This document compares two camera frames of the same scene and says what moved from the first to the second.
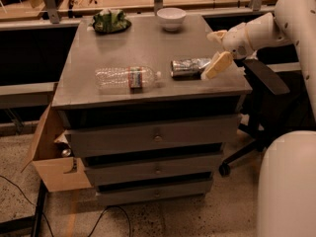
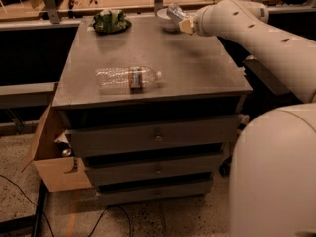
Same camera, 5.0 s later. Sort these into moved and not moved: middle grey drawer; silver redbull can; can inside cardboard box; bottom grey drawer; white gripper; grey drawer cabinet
Moved: silver redbull can; white gripper
Not moved: can inside cardboard box; grey drawer cabinet; middle grey drawer; bottom grey drawer
